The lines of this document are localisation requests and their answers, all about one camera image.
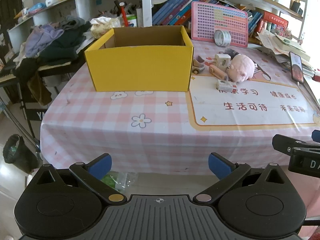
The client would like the small white red box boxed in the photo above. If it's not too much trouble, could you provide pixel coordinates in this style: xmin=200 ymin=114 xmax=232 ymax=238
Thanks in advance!
xmin=216 ymin=80 xmax=238 ymax=93

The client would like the pink plush pig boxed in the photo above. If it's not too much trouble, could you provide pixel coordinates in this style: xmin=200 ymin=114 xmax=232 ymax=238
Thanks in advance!
xmin=226 ymin=54 xmax=255 ymax=83

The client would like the pink handheld fan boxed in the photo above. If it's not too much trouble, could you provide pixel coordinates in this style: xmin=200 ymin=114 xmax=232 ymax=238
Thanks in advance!
xmin=209 ymin=64 xmax=228 ymax=81

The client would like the large white charger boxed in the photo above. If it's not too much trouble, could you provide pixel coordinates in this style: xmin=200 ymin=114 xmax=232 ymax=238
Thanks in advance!
xmin=214 ymin=54 xmax=231 ymax=72

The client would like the black white bottle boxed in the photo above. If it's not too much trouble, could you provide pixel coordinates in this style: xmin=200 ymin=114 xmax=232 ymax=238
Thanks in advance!
xmin=224 ymin=48 xmax=240 ymax=59

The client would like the toy dump truck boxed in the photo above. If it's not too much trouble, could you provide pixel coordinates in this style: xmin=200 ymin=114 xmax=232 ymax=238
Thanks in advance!
xmin=192 ymin=55 xmax=204 ymax=74

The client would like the clear tape roll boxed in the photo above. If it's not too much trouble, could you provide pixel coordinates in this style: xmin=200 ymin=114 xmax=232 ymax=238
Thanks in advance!
xmin=214 ymin=30 xmax=232 ymax=47

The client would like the pink checkered tablecloth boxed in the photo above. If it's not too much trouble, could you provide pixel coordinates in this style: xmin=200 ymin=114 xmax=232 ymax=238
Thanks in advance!
xmin=40 ymin=48 xmax=319 ymax=175

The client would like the smartphone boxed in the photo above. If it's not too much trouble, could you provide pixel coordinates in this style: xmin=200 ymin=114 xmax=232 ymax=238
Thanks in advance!
xmin=289 ymin=52 xmax=304 ymax=83

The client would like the black trash bag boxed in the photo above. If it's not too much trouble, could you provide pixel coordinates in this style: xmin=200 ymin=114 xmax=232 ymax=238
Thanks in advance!
xmin=3 ymin=134 xmax=39 ymax=173

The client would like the stack of papers and books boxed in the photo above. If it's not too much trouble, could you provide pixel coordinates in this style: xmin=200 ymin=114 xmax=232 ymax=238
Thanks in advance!
xmin=256 ymin=29 xmax=319 ymax=77

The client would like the red book box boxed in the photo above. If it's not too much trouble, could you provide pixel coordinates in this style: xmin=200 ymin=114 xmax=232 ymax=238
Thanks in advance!
xmin=256 ymin=11 xmax=289 ymax=33

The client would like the yellow cardboard box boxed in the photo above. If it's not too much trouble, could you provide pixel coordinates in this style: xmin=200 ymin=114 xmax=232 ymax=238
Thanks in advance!
xmin=85 ymin=25 xmax=194 ymax=92

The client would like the pile of clothes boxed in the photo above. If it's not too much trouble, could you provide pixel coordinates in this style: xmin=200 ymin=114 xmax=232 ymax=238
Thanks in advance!
xmin=12 ymin=15 xmax=93 ymax=106

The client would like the crumpled white bag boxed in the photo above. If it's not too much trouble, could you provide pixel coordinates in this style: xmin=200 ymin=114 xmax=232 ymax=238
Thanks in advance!
xmin=89 ymin=16 xmax=121 ymax=39

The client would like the pink keyboard learning board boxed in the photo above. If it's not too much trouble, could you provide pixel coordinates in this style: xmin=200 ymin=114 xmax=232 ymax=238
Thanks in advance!
xmin=191 ymin=2 xmax=248 ymax=48

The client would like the row of books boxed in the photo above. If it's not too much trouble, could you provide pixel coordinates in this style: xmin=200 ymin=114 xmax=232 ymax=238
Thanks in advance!
xmin=152 ymin=0 xmax=262 ymax=37

